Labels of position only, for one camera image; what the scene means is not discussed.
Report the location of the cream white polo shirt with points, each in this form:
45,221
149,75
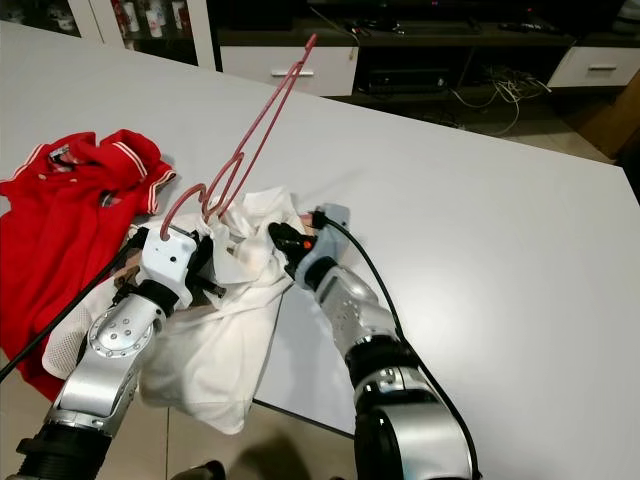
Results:
220,370

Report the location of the red polo shirt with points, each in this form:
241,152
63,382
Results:
60,240

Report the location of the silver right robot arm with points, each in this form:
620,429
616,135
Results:
400,400

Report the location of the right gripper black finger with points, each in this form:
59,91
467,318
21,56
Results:
282,240

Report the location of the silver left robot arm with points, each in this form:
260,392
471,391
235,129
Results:
110,350

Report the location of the narrow white drawer front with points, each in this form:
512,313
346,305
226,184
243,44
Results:
595,68

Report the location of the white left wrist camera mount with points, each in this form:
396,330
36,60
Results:
170,258

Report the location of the black set-top box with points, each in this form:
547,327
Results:
402,82

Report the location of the wide white drawer front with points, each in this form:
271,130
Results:
275,72

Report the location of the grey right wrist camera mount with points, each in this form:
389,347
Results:
335,215

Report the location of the red plastic clothes hanger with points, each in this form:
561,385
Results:
284,85

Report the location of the white glass-door cabinet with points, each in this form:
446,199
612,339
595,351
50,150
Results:
202,30

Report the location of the dark wooden TV stand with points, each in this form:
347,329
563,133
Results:
440,40

